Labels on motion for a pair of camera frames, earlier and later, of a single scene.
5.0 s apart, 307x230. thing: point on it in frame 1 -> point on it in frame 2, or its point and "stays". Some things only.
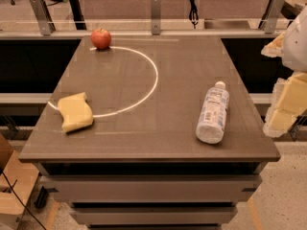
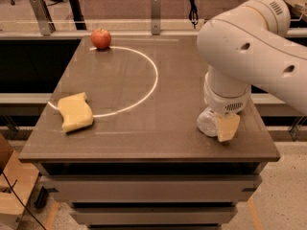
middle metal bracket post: (155, 6) stays
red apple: (101, 38) stays
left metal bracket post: (43, 14) stays
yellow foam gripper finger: (290, 99) -> (226, 126)
